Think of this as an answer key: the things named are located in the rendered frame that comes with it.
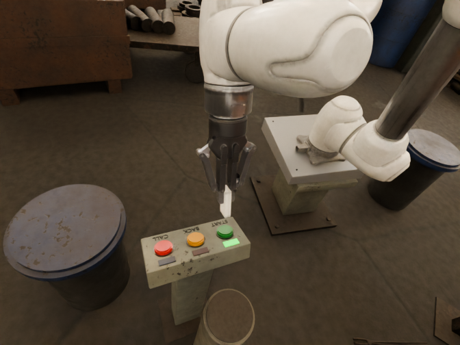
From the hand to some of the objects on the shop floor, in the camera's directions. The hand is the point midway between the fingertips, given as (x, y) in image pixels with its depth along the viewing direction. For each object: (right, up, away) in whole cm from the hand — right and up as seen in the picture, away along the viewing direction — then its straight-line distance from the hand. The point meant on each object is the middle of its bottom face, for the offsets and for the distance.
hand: (225, 201), depth 59 cm
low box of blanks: (-130, +83, +144) cm, 211 cm away
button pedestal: (-17, -50, +46) cm, 70 cm away
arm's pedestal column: (+37, -11, +94) cm, 102 cm away
